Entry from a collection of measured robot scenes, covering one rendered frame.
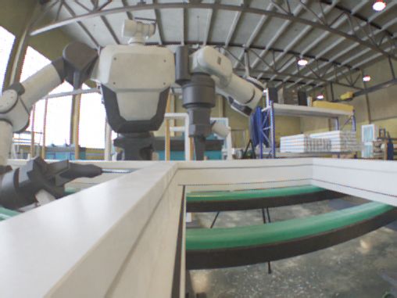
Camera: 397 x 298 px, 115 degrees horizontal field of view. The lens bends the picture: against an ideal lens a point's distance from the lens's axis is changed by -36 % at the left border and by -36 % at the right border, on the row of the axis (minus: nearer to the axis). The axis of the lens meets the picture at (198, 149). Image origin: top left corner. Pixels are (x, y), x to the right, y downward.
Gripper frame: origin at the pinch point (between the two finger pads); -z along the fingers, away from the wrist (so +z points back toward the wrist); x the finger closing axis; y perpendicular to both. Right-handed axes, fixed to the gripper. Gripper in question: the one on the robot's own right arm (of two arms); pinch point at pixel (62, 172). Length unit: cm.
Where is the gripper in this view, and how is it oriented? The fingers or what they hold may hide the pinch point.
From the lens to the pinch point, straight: 44.4
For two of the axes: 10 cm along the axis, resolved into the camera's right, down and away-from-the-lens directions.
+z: -9.3, 3.0, -2.3
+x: 0.4, -5.1, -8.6
